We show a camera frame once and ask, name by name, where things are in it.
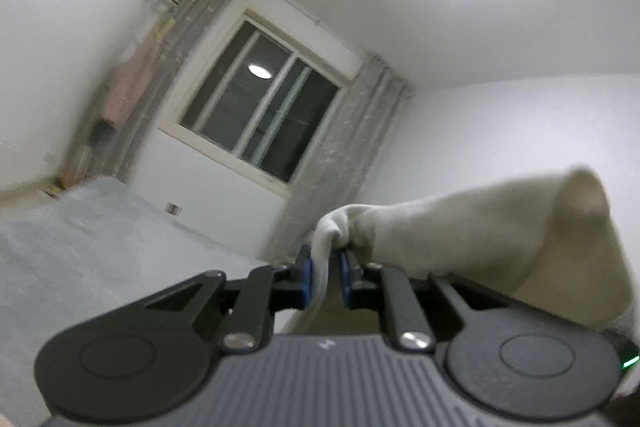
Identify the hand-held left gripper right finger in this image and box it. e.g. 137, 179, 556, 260
339, 248, 511, 354

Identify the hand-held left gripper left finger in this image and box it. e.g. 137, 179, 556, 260
142, 245, 317, 354

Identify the white t-shirt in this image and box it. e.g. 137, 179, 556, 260
299, 163, 634, 339

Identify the grey star-print curtain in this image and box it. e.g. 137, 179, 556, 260
70, 0, 258, 188
260, 52, 413, 265

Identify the cream framed window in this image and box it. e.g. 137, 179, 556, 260
159, 7, 363, 200

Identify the grey bed blanket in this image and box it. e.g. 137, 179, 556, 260
0, 176, 306, 427

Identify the orange patterned item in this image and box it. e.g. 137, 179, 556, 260
42, 174, 76, 198

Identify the pink hanging cloth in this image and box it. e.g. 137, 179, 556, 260
100, 39, 161, 130

